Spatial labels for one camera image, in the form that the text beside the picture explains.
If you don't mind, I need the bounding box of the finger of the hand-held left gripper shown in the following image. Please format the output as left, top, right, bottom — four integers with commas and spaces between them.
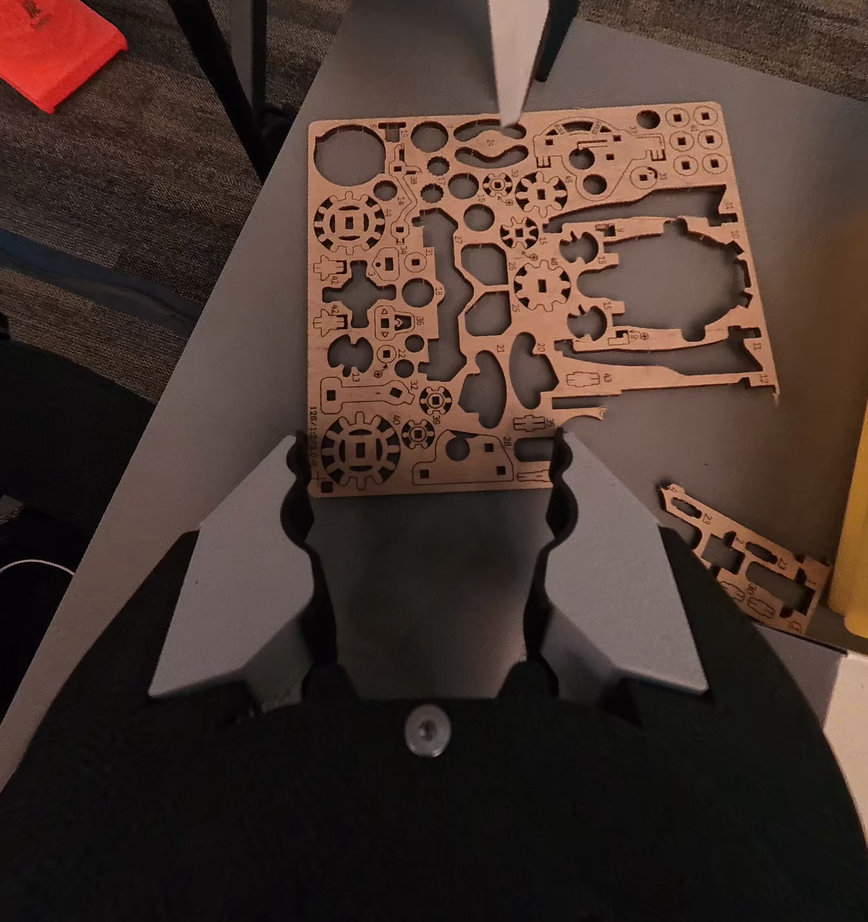
488, 0, 579, 132

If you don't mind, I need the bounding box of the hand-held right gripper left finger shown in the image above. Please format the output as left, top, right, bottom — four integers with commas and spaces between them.
148, 432, 340, 713

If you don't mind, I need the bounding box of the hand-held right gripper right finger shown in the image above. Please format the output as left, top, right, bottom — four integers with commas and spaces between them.
522, 427, 710, 705

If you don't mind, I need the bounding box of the wooden parts sheet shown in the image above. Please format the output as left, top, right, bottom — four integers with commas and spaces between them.
306, 101, 781, 500

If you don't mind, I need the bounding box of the broken wooden sheet piece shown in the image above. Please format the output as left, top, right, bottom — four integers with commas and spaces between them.
657, 481, 835, 636

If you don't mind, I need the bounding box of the red plastic object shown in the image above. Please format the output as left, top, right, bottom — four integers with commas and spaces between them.
0, 0, 130, 115

